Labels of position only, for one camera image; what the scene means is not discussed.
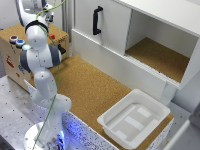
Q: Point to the white sliding door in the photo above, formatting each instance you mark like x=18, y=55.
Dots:
x=113, y=30

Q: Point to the white plastic box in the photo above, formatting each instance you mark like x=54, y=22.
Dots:
x=133, y=120

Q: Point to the green button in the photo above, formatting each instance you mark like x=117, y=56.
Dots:
x=26, y=47

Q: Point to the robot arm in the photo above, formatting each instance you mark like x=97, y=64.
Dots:
x=45, y=85

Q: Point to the pink block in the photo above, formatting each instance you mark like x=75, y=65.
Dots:
x=52, y=36

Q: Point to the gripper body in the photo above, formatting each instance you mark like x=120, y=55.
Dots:
x=48, y=14

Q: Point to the white cabinet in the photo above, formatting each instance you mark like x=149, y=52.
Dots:
x=156, y=76

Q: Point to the red button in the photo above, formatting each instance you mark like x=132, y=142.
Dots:
x=13, y=38

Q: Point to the blue button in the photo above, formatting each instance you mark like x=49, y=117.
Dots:
x=20, y=42

